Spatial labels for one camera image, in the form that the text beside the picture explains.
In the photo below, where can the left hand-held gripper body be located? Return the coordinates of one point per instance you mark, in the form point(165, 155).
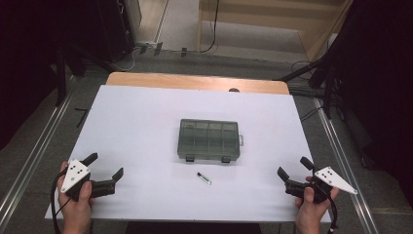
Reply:
point(76, 174)

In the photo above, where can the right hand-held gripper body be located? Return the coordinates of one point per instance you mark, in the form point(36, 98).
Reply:
point(331, 178)

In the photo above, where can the small clear tube black cap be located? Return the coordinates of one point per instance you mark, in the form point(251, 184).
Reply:
point(204, 179)

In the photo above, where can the grey translucent plastic compartment box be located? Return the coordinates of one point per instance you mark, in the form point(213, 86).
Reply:
point(207, 139)

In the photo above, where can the person's left hand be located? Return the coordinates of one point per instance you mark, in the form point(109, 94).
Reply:
point(76, 213)

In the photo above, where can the person's right hand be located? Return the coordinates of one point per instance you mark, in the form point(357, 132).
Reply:
point(310, 213)

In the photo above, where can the white table mat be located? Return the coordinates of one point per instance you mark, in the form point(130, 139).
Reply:
point(139, 130)

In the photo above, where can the black tripod stand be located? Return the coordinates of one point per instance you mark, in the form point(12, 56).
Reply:
point(326, 78)

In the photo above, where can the dark round table grommet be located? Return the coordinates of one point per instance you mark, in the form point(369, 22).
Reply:
point(233, 90)

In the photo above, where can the black curtain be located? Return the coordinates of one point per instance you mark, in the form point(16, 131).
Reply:
point(22, 65)
point(383, 81)

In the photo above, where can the power strip with plugs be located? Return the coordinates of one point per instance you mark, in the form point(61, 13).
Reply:
point(150, 48)

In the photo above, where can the black cabinet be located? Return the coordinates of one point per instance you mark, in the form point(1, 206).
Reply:
point(115, 29)

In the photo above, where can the black floor plug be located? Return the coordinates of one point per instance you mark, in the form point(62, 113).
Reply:
point(184, 52)

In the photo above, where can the wooden platform step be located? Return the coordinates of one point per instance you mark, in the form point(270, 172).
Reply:
point(259, 19)

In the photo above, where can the metal floor rail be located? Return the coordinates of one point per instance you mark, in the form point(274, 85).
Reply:
point(344, 162)
point(35, 156)

